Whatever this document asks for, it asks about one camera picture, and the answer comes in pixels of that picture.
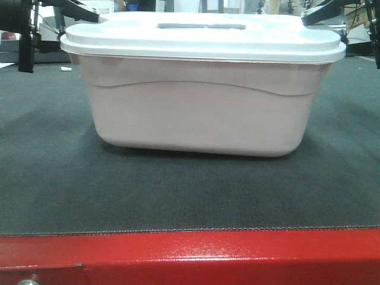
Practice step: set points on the pale pink storage bin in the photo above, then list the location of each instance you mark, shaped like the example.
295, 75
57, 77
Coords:
209, 107

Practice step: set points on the white bin lid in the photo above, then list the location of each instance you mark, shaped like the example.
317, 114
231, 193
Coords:
256, 38

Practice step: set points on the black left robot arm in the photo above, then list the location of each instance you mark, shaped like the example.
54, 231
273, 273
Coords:
22, 17

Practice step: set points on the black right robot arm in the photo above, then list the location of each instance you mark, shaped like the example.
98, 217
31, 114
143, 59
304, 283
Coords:
329, 9

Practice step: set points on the dark grey table mat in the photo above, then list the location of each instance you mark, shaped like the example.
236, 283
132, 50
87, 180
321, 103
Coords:
58, 177

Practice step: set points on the small white scrap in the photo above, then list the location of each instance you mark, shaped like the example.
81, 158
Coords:
66, 68

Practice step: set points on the red metal table edge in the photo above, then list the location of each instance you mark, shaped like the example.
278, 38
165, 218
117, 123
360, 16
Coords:
348, 256

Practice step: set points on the cardboard box stack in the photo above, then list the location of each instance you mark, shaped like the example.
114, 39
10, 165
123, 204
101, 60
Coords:
356, 17

